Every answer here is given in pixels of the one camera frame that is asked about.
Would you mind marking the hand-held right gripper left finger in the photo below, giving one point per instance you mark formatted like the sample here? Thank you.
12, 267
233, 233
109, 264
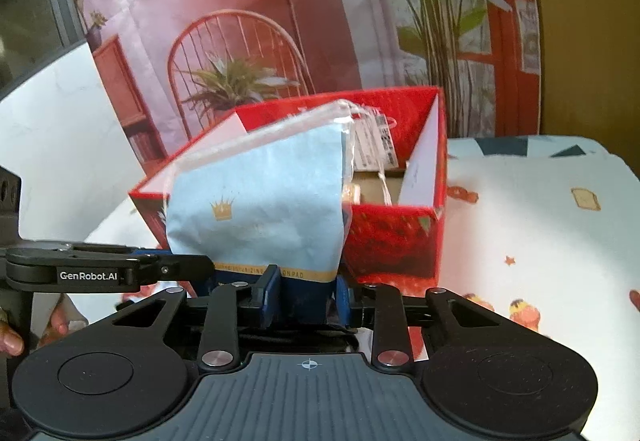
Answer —
269, 293

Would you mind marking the red strawberry cardboard box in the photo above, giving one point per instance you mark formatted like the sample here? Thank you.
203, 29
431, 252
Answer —
390, 241

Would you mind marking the printed blanket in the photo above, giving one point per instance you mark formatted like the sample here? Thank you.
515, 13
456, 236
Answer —
550, 231

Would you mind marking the light blue crown packet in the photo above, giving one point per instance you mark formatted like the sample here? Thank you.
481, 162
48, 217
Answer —
260, 181

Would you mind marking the clear packet with white label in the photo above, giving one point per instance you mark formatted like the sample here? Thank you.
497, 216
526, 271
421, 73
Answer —
372, 141

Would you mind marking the person's left hand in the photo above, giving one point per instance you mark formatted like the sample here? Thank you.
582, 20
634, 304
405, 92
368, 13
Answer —
11, 340

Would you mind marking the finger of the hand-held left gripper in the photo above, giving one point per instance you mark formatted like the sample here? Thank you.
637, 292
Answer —
150, 251
175, 267

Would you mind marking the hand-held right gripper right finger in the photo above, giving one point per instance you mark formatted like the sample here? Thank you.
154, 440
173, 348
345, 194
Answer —
343, 301

